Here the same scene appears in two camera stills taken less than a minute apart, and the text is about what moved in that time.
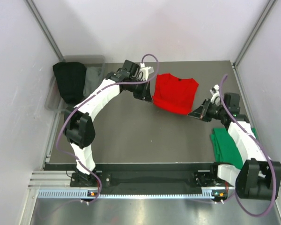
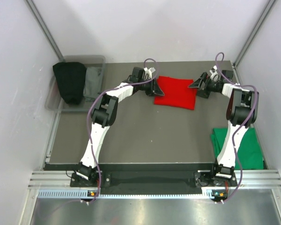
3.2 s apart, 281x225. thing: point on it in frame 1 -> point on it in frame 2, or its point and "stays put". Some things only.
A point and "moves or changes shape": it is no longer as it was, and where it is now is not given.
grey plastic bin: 54,100 stays put
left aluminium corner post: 45,29 stays put
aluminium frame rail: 61,180 stays put
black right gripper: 198,113 -> 197,84
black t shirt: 71,77 stays put
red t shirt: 174,94 moves or changes shape
